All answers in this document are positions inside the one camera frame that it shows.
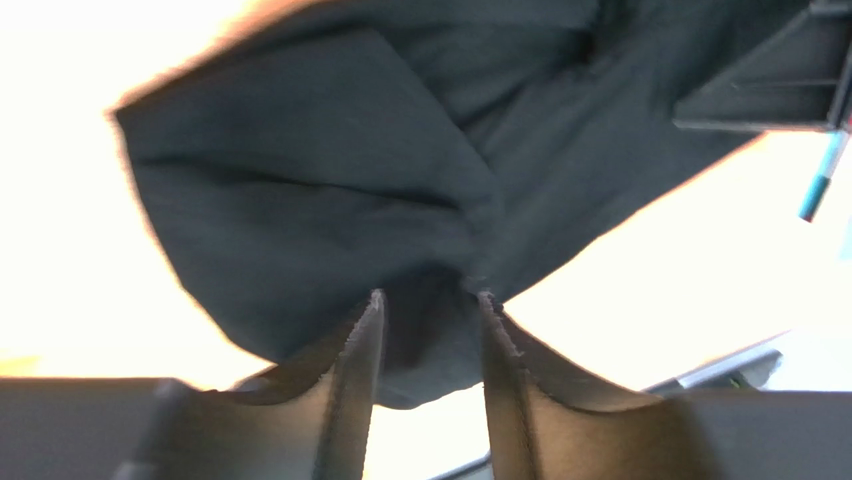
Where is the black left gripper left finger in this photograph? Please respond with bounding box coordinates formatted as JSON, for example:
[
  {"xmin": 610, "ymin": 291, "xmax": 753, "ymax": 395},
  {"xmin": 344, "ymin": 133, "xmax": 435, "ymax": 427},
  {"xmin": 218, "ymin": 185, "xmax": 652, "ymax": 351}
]
[{"xmin": 1, "ymin": 290, "xmax": 386, "ymax": 479}]

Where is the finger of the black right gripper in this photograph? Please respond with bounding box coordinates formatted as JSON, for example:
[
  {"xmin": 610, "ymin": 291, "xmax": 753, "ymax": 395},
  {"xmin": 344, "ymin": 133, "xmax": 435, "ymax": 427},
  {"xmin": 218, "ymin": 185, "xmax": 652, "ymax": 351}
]
[{"xmin": 673, "ymin": 1, "xmax": 851, "ymax": 132}]

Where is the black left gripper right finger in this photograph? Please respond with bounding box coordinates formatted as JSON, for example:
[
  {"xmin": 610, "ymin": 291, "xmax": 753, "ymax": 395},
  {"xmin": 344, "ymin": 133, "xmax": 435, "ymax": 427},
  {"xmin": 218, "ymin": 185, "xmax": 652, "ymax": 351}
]
[{"xmin": 479, "ymin": 292, "xmax": 851, "ymax": 479}]

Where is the black t shirt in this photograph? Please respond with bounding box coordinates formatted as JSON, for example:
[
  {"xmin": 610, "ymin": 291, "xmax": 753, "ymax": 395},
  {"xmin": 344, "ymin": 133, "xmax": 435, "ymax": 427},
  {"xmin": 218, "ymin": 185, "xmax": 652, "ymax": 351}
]
[{"xmin": 116, "ymin": 1, "xmax": 805, "ymax": 409}]

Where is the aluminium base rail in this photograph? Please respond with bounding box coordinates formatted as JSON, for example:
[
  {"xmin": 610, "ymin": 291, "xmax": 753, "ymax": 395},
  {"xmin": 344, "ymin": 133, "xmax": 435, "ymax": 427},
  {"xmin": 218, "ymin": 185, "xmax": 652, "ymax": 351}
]
[{"xmin": 434, "ymin": 345, "xmax": 783, "ymax": 480}]

